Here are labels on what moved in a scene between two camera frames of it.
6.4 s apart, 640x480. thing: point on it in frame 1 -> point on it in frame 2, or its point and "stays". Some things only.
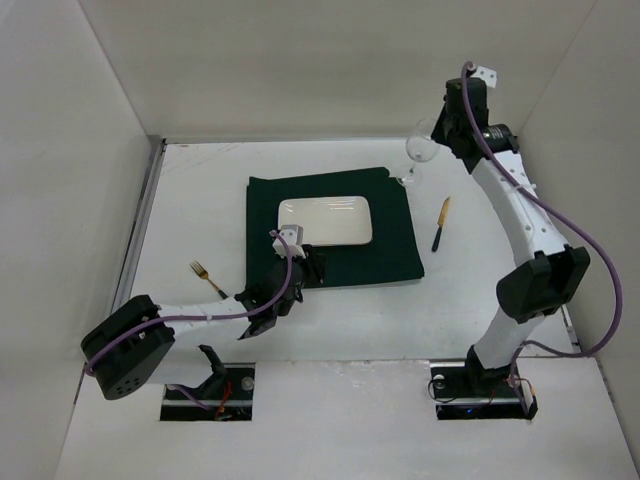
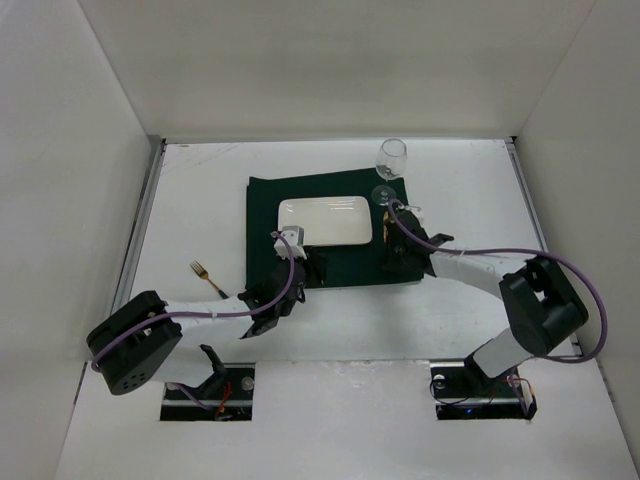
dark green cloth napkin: (393, 255) stays
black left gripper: (310, 267) stays
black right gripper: (447, 126) -> (398, 240)
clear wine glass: (420, 149) -> (390, 164)
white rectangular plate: (328, 220) stays
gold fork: (200, 271) stays
